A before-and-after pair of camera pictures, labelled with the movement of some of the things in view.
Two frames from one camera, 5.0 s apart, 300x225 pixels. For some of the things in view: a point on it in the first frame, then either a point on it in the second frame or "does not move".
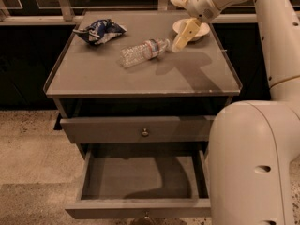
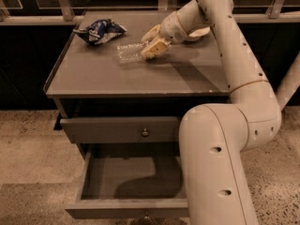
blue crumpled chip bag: x=101 y=30 does not move
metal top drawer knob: x=144 y=133 does not move
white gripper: x=202 y=4 -> x=169 y=29
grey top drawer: x=170 y=129 does not move
